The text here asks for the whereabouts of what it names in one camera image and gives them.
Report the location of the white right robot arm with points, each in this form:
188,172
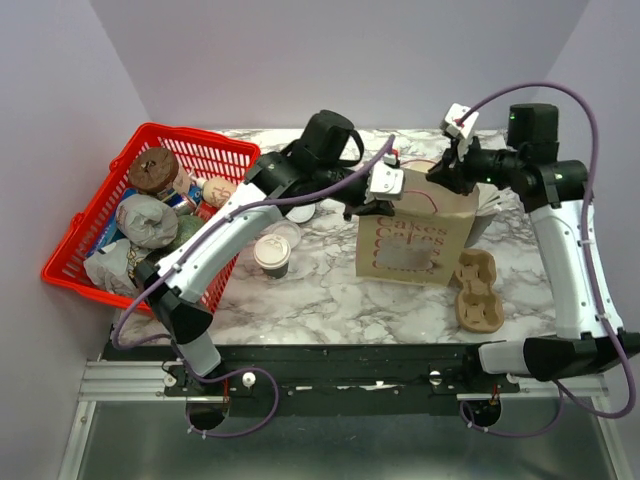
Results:
589,336

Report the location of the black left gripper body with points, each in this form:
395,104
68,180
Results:
354,200

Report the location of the pink and cream paper bag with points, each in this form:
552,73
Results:
422,241

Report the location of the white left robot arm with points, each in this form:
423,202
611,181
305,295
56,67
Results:
308,170

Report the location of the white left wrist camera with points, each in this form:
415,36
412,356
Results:
385,183

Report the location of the black paper coffee cup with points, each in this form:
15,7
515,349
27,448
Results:
275,272

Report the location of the beige bottle with red print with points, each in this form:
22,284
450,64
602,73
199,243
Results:
216,191

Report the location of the grey wrapped bundle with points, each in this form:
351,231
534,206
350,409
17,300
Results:
146,221

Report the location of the white plastic cup lid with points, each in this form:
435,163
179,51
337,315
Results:
272,251

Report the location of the red plastic shopping basket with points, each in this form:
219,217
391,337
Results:
200,154

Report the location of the cardboard cup carrier tray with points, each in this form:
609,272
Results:
478,307

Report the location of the bundle of wrapped straws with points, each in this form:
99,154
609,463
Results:
488,196

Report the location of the brown round cork lid jar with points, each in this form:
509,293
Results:
153,171

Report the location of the white printed plastic bag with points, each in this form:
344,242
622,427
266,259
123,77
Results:
111,268

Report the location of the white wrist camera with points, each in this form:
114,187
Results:
460,131
385,183

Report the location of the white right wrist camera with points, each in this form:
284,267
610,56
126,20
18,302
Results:
460,131

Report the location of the aluminium frame rail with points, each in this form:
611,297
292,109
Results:
126,381

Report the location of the loose white cup lid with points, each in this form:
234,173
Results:
289,231

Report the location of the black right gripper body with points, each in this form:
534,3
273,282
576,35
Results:
482,165

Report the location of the stack of white cup lids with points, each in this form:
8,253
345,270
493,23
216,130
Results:
301,214

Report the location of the green round melon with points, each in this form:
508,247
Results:
188,226

